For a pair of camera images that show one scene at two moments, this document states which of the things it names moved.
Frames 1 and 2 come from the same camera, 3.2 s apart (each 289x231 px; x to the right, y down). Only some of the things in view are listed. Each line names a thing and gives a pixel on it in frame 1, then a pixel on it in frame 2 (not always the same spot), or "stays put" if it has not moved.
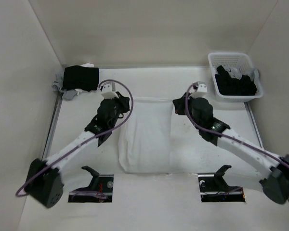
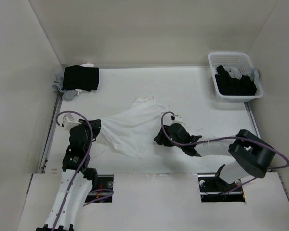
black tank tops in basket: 228,85 stays put
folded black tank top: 81,78 stays put
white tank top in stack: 88,65 stays put
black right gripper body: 190,109 -> 166,143
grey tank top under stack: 57,85 stays put
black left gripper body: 121,108 -> 85,123
